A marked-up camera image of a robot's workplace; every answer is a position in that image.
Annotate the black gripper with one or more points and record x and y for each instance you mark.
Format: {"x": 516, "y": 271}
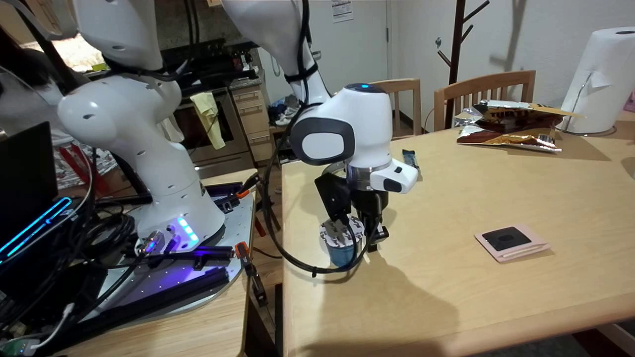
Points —
{"x": 349, "y": 190}

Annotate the blue cup with foil lid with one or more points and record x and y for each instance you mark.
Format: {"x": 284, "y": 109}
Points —
{"x": 341, "y": 247}

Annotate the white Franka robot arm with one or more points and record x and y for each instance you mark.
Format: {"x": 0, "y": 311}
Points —
{"x": 131, "y": 130}

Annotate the black orange bar clamp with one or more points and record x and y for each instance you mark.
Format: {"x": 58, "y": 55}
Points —
{"x": 250, "y": 273}
{"x": 238, "y": 194}

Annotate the pair of white shoes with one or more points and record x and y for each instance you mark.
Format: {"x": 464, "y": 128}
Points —
{"x": 284, "y": 111}

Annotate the wooden drawer cabinet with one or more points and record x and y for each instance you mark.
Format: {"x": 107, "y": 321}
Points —
{"x": 252, "y": 124}

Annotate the pink cased smartphone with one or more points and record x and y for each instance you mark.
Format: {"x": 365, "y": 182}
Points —
{"x": 510, "y": 242}

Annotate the grey robot mounting plate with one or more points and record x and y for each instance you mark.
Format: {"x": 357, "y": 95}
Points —
{"x": 190, "y": 273}

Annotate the brown items on table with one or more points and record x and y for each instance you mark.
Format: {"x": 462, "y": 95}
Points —
{"x": 508, "y": 140}

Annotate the yellow hanging cloth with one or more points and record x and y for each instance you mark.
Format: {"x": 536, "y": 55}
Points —
{"x": 210, "y": 119}

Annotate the dark wooden coat rack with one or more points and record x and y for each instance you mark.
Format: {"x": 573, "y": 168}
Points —
{"x": 456, "y": 51}

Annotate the black box with blue light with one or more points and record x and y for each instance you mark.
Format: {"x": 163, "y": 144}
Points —
{"x": 36, "y": 228}

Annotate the black laptop screen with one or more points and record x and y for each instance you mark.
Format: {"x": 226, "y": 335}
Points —
{"x": 26, "y": 178}

